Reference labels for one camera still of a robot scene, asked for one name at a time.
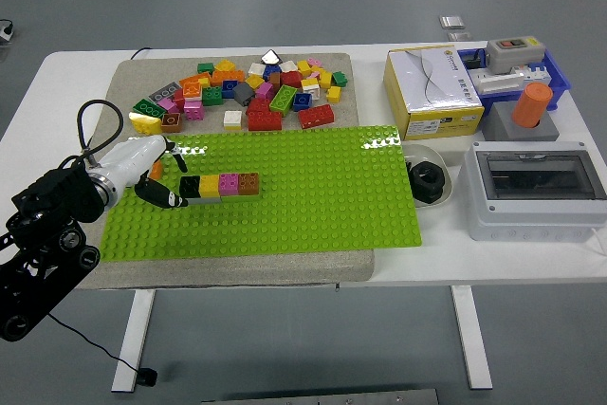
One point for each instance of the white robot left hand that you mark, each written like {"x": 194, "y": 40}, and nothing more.
{"x": 128, "y": 158}

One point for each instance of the orange long toy brick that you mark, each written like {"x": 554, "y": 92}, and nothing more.
{"x": 156, "y": 171}

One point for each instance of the black square toy brick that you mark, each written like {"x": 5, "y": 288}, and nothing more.
{"x": 190, "y": 186}

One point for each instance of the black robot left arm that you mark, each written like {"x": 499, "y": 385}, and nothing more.
{"x": 42, "y": 215}

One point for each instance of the yellow large toy brick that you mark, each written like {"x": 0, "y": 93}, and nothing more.
{"x": 145, "y": 123}

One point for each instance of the grey flat toy plate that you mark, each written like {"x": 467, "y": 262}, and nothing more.
{"x": 165, "y": 91}

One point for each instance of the yellow square toy brick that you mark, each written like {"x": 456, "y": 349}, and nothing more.
{"x": 209, "y": 185}

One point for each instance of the orange square toy brick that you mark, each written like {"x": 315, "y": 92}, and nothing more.
{"x": 192, "y": 90}

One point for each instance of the pink square toy brick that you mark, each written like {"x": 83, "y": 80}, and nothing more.
{"x": 229, "y": 184}

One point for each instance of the white toy brick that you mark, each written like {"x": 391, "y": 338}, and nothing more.
{"x": 310, "y": 87}
{"x": 256, "y": 69}
{"x": 288, "y": 66}
{"x": 233, "y": 119}

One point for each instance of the green small toy brick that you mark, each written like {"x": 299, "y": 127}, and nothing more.
{"x": 206, "y": 67}

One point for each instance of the brown square toy brick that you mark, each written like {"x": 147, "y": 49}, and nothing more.
{"x": 249, "y": 183}

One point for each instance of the blue toy brick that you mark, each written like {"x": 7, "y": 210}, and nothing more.
{"x": 230, "y": 87}
{"x": 271, "y": 70}
{"x": 301, "y": 101}

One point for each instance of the red large toy brick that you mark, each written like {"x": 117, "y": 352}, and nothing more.
{"x": 263, "y": 121}

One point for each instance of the shiny silver toy piece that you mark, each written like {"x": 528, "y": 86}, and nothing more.
{"x": 270, "y": 56}

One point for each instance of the green studded baseplate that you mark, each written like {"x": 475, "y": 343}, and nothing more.
{"x": 308, "y": 210}

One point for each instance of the red long toy brick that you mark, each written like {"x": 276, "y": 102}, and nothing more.
{"x": 315, "y": 115}

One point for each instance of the pink small toy brick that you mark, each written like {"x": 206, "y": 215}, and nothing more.
{"x": 314, "y": 62}

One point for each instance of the yellow small toy brick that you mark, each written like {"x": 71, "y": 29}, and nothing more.
{"x": 334, "y": 94}

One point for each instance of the dark green long brick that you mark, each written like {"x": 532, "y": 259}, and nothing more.
{"x": 149, "y": 108}

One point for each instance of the grey-brown table mat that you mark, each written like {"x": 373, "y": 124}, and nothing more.
{"x": 213, "y": 273}

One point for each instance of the lime green long brick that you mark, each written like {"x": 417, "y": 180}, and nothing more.
{"x": 283, "y": 99}

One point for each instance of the white power socket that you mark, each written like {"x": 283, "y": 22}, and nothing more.
{"x": 5, "y": 33}

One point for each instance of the white table leg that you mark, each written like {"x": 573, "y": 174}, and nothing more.
{"x": 133, "y": 338}
{"x": 472, "y": 338}

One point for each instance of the white bowl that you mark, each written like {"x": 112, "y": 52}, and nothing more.
{"x": 427, "y": 153}

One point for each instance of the black large hex nut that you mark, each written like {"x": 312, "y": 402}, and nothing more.
{"x": 427, "y": 182}

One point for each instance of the white and yellow cardboard box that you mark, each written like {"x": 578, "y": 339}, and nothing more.
{"x": 431, "y": 92}

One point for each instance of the silver floor plate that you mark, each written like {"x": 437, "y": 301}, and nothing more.
{"x": 453, "y": 21}

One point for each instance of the black small adapter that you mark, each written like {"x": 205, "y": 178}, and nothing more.
{"x": 474, "y": 61}

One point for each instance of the grey block with hole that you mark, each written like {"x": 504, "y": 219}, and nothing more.
{"x": 498, "y": 125}

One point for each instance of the white terminal block device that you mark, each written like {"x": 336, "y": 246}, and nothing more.
{"x": 498, "y": 82}

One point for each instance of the orange cylinder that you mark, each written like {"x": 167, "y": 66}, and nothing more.
{"x": 531, "y": 105}

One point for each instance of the blue plastic bin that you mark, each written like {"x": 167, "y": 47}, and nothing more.
{"x": 559, "y": 80}

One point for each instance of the grey push-button switch box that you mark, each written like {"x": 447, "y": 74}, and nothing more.
{"x": 514, "y": 56}

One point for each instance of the white enclosure with clear lid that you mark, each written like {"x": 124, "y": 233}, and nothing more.
{"x": 533, "y": 215}

